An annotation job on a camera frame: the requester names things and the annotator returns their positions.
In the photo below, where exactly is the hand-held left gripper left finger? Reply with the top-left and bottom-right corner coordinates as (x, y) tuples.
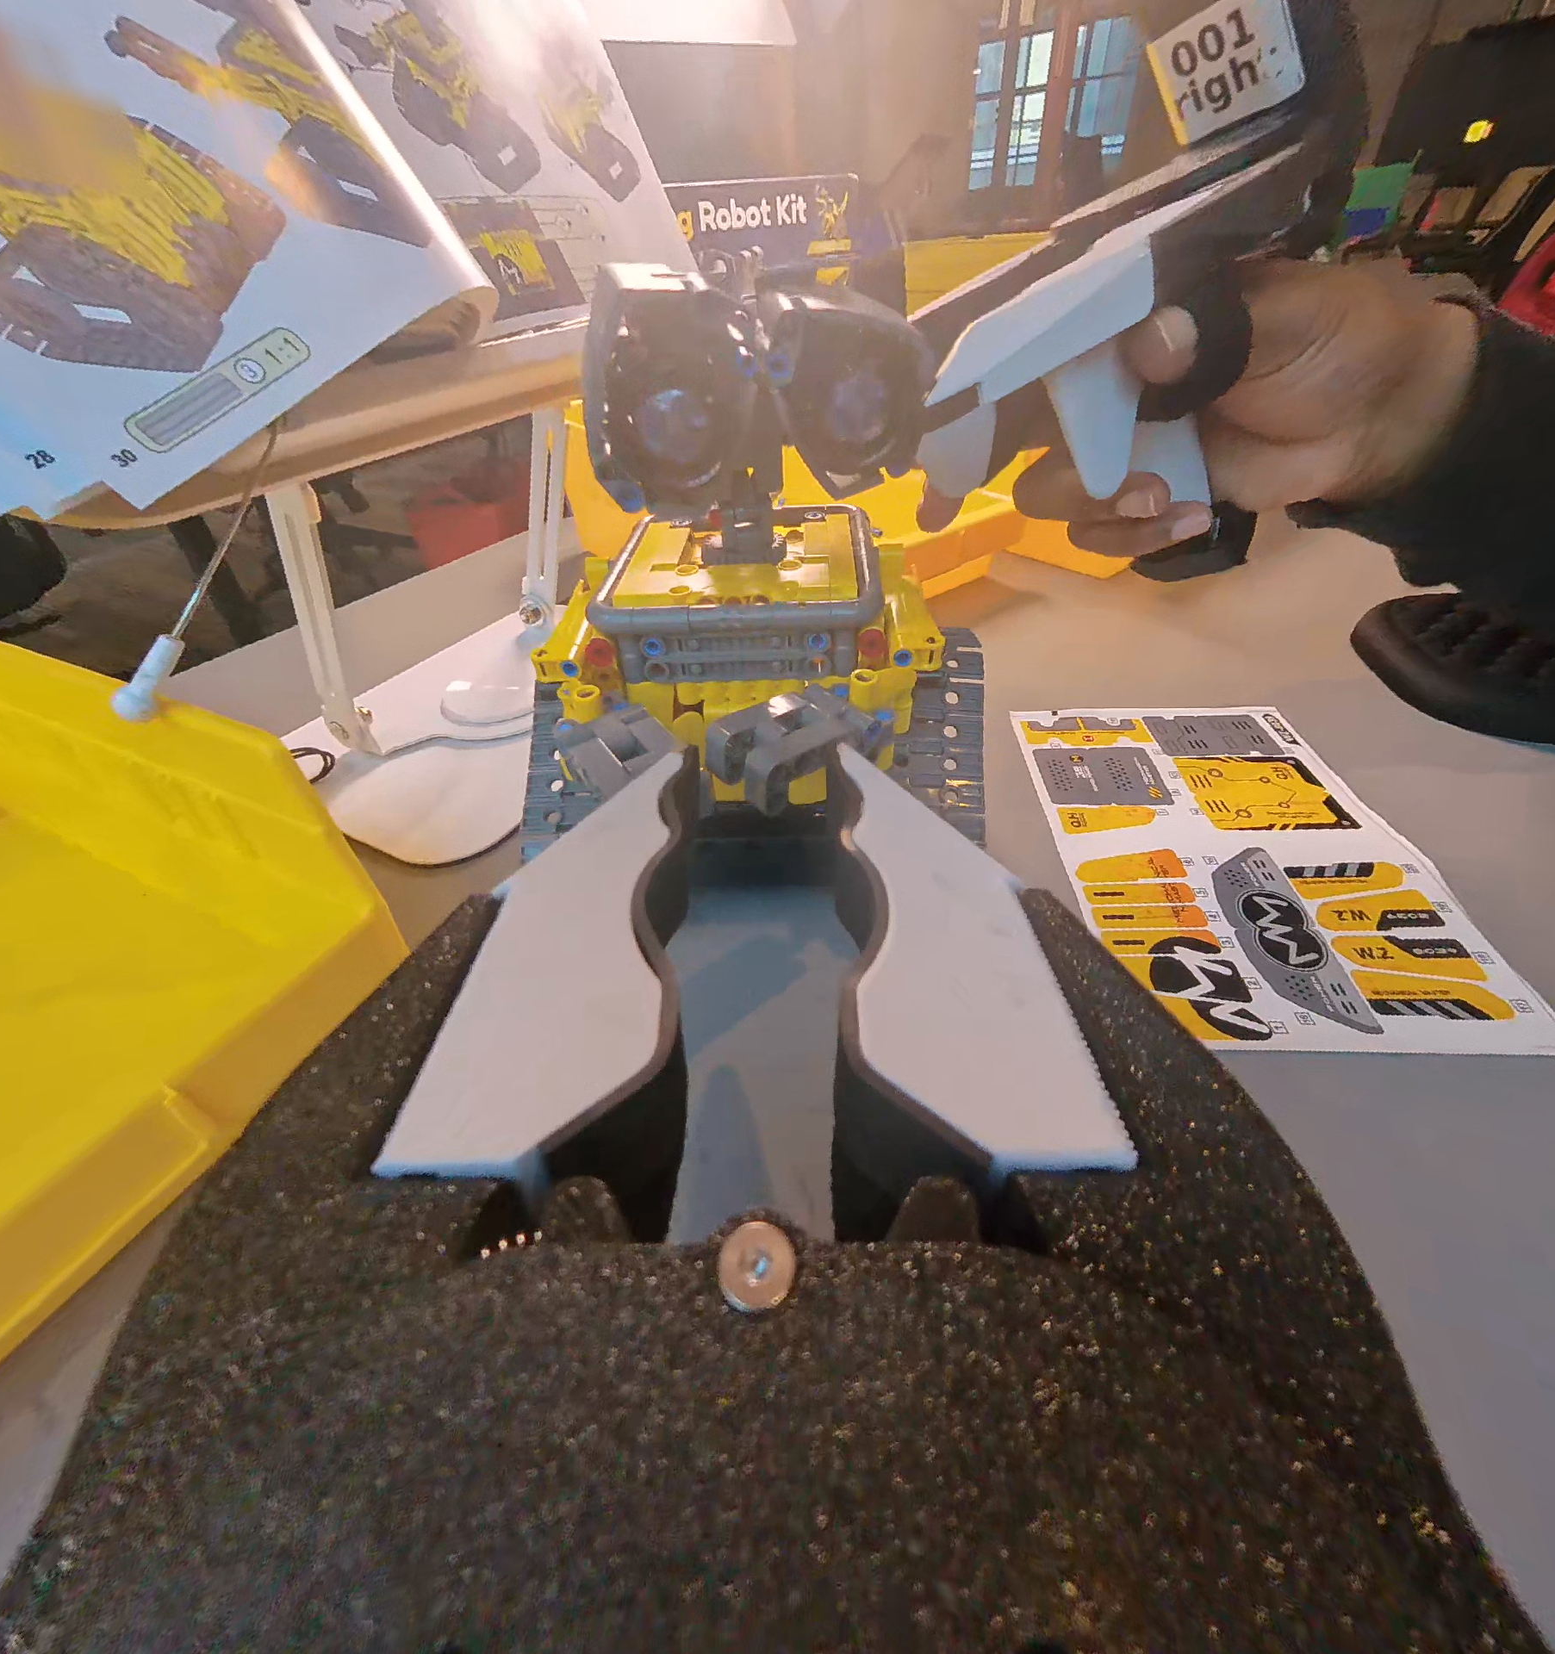
(372, 750), (699, 1189)

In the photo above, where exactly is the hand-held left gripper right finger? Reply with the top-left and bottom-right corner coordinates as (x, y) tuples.
(829, 750), (1141, 1189)

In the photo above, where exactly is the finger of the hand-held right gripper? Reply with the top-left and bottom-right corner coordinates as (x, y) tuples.
(919, 219), (1257, 506)
(906, 143), (1321, 354)

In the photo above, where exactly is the yellow grey sticker sheet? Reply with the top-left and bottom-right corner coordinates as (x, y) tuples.
(1012, 703), (1555, 1057)

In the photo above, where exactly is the yellow grey brick robot model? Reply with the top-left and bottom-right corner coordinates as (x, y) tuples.
(524, 260), (990, 867)

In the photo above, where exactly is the metal wire page holder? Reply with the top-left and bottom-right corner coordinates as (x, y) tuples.
(109, 427), (288, 725)

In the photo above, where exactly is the instruction booklet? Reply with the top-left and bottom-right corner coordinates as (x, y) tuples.
(0, 0), (687, 518)

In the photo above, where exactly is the grey desk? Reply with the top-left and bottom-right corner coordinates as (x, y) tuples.
(0, 518), (1555, 1654)

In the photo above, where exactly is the person's right hand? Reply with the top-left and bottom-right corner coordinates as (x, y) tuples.
(1012, 252), (1494, 565)

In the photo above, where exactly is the yellow plastic bin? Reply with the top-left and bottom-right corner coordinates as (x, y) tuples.
(0, 620), (411, 1411)
(557, 388), (1141, 608)
(902, 235), (1041, 315)

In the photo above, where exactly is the window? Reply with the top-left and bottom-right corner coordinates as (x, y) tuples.
(965, 26), (1141, 195)

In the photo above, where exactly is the black mesh chair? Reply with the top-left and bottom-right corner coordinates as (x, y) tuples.
(1357, 26), (1555, 260)

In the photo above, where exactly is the white book stand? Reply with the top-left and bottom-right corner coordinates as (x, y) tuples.
(54, 324), (622, 867)

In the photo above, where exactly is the colourful toy set box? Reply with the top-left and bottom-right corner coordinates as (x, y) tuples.
(662, 174), (869, 286)

